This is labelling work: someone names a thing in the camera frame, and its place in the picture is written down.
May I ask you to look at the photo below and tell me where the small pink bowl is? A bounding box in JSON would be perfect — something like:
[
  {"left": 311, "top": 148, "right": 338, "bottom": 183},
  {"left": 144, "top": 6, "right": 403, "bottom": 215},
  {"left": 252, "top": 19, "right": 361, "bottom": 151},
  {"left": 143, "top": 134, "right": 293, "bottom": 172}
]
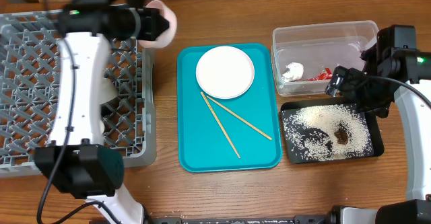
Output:
[{"left": 138, "top": 0, "right": 178, "bottom": 48}]

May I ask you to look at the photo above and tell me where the red snack wrapper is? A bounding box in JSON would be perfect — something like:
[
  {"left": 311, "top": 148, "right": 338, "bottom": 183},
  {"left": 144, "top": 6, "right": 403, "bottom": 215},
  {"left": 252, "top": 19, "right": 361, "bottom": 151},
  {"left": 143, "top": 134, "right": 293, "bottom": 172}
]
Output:
[{"left": 307, "top": 68, "right": 333, "bottom": 81}]

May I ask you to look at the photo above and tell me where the food scraps and rice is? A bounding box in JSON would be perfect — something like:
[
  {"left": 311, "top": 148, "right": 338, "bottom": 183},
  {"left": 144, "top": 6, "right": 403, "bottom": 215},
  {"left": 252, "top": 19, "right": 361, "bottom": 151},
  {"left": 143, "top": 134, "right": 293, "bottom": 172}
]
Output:
[{"left": 281, "top": 104, "right": 374, "bottom": 161}]

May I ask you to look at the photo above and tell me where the white tissue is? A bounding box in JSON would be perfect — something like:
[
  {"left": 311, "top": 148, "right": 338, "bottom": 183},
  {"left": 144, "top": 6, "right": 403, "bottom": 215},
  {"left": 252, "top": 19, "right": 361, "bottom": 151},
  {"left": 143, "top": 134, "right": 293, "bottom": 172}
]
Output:
[{"left": 281, "top": 62, "right": 304, "bottom": 83}]

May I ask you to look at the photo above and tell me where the grey metal bowl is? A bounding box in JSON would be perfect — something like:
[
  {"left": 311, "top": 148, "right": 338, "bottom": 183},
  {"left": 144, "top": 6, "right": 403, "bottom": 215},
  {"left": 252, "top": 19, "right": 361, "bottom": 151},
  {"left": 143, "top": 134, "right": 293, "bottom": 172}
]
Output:
[{"left": 99, "top": 78, "right": 118, "bottom": 104}]

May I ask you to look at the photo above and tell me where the large white plate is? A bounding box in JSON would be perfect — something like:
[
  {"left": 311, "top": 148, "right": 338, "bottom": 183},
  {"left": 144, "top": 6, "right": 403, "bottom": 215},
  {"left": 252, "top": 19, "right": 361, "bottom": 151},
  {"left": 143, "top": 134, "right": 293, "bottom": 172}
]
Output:
[{"left": 196, "top": 46, "right": 255, "bottom": 100}]

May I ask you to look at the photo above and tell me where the wooden chopstick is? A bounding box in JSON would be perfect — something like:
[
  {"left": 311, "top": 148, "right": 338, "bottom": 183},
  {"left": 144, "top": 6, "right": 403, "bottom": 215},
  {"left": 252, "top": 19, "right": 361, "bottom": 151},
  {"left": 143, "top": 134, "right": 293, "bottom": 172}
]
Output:
[
  {"left": 207, "top": 96, "right": 272, "bottom": 141},
  {"left": 200, "top": 91, "right": 240, "bottom": 159}
]

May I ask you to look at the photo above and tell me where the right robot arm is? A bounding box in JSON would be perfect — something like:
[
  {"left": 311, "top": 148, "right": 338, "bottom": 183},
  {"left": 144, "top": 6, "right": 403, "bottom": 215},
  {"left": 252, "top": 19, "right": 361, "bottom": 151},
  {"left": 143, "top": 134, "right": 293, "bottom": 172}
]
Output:
[{"left": 325, "top": 45, "right": 430, "bottom": 223}]

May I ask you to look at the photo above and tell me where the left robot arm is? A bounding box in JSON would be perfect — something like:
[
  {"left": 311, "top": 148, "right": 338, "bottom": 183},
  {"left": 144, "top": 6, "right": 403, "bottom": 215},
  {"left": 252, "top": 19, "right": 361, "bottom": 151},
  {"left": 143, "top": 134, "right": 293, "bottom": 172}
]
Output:
[{"left": 34, "top": 0, "right": 176, "bottom": 223}]

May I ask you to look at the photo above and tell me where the black food waste tray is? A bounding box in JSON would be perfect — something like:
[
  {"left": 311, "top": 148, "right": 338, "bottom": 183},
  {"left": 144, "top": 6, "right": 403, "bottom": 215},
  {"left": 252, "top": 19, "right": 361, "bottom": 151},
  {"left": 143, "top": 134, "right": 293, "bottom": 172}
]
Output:
[{"left": 279, "top": 98, "right": 385, "bottom": 165}]

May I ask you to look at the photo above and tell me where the clear plastic waste bin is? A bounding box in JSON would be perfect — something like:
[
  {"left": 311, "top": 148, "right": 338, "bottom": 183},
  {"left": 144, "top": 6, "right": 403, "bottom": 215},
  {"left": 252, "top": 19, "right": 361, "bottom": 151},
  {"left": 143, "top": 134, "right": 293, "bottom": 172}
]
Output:
[{"left": 271, "top": 20, "right": 378, "bottom": 97}]

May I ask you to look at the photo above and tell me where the grey plastic dish rack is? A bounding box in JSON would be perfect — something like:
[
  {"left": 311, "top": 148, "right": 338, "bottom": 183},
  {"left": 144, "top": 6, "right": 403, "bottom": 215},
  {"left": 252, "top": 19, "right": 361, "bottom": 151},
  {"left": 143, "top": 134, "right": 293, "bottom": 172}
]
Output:
[{"left": 1, "top": 11, "right": 156, "bottom": 178}]

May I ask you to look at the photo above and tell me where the teal serving tray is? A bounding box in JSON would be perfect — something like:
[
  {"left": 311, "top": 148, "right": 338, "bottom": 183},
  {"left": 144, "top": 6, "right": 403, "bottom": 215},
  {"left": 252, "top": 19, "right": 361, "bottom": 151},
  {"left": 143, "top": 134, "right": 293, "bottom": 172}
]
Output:
[{"left": 177, "top": 43, "right": 282, "bottom": 172}]

